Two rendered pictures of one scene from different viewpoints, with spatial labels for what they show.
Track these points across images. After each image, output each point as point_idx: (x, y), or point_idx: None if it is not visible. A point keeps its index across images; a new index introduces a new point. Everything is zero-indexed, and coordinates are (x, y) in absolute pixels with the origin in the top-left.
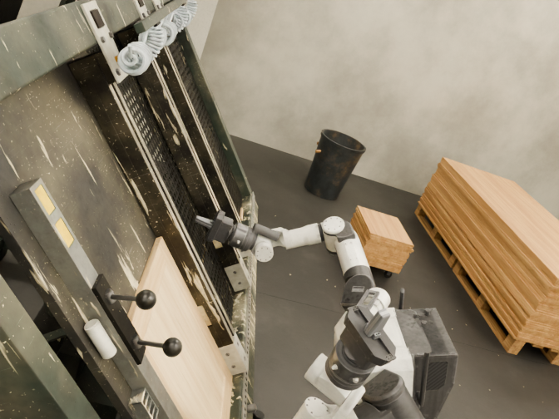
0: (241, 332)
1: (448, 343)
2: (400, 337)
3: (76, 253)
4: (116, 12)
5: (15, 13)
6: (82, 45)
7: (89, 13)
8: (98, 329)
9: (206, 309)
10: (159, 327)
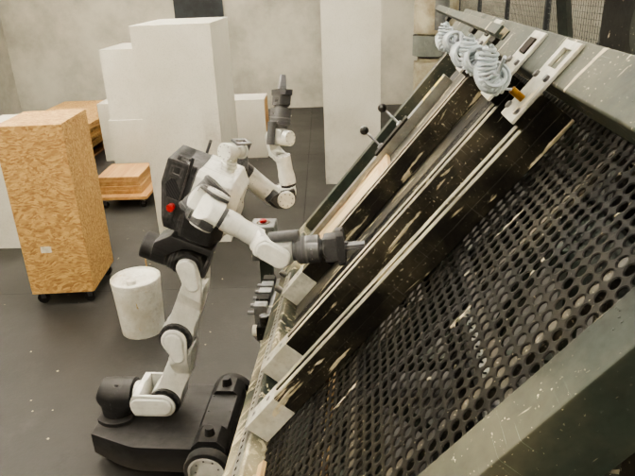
0: (282, 321)
1: (182, 147)
2: (210, 161)
3: (419, 104)
4: (505, 39)
5: None
6: (475, 38)
7: None
8: None
9: None
10: (370, 184)
